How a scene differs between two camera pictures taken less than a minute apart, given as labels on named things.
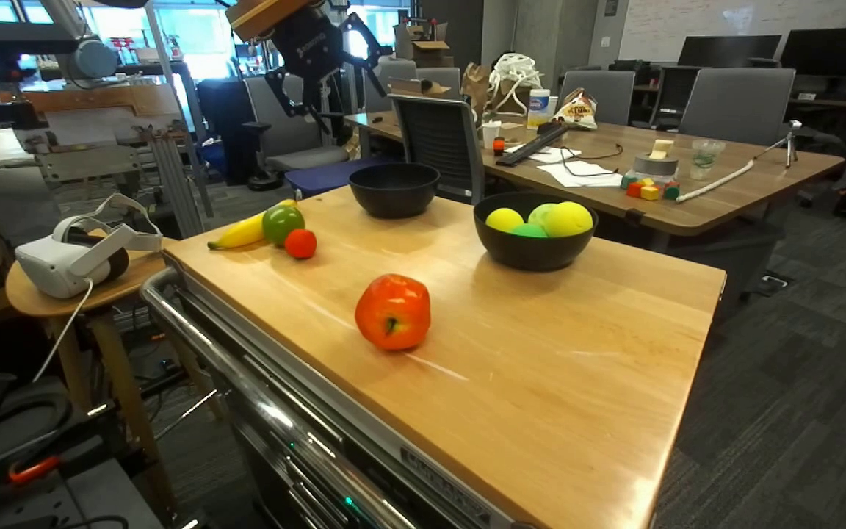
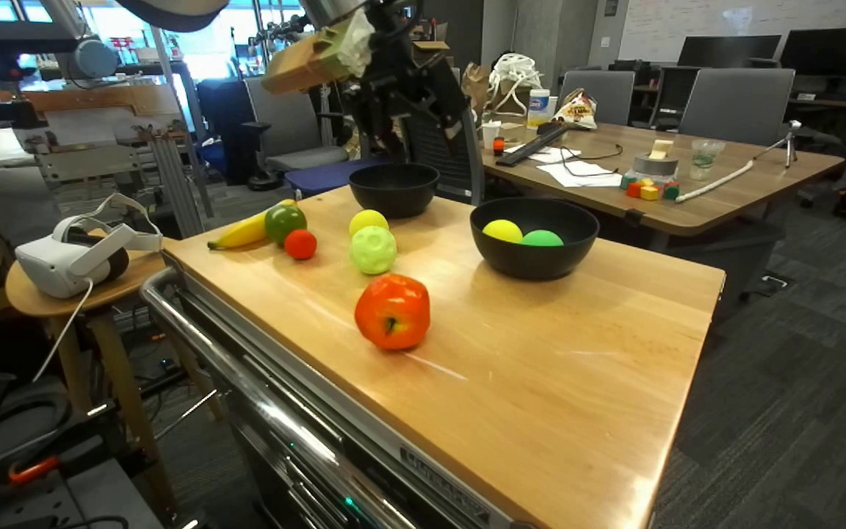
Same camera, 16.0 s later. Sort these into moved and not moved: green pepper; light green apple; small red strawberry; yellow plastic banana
Moved: light green apple
Not moved: yellow plastic banana; green pepper; small red strawberry
